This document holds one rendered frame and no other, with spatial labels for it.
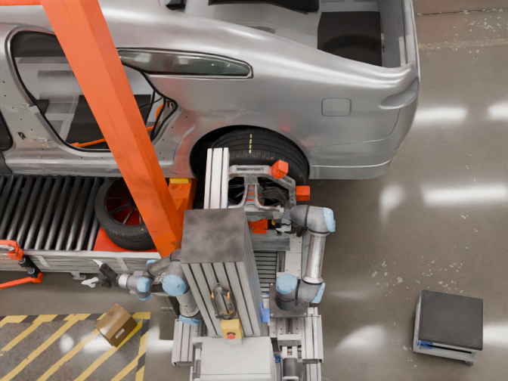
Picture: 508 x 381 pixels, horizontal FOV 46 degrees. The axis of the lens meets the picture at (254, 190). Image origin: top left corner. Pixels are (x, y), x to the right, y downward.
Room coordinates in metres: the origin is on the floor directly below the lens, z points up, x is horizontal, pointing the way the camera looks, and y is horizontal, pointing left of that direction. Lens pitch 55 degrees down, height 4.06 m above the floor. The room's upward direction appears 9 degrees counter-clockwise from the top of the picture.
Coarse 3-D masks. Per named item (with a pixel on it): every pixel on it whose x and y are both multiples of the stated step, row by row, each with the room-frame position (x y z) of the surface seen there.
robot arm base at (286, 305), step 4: (276, 296) 1.45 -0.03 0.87; (276, 300) 1.43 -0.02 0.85; (280, 300) 1.41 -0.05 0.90; (292, 300) 1.39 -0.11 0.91; (296, 300) 1.40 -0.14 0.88; (300, 300) 1.41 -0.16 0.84; (280, 304) 1.41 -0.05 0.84; (284, 304) 1.39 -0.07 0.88; (288, 304) 1.38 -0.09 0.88; (292, 304) 1.38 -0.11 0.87; (296, 304) 1.39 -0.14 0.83; (280, 308) 1.39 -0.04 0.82; (284, 308) 1.37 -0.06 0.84; (288, 308) 1.37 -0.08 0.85; (292, 308) 1.37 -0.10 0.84
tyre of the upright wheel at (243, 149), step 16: (224, 144) 2.42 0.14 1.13; (240, 144) 2.36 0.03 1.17; (256, 144) 2.34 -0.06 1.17; (272, 144) 2.33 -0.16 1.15; (288, 144) 2.36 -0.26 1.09; (240, 160) 2.26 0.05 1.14; (256, 160) 2.24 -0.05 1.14; (272, 160) 2.22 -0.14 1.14; (288, 160) 2.24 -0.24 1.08; (304, 160) 2.34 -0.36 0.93; (304, 176) 2.22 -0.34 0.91
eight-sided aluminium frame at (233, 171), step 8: (232, 168) 2.23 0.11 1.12; (240, 168) 2.22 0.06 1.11; (248, 168) 2.21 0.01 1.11; (256, 168) 2.20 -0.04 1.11; (264, 168) 2.18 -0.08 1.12; (232, 176) 2.19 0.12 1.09; (240, 176) 2.18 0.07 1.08; (248, 176) 2.17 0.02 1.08; (256, 176) 2.16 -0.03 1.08; (264, 176) 2.15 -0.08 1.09; (272, 176) 2.14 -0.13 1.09; (280, 184) 2.13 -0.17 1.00; (288, 184) 2.12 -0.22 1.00; (288, 200) 2.17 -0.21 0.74; (288, 208) 2.12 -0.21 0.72; (264, 216) 2.16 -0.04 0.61; (272, 216) 2.14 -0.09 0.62
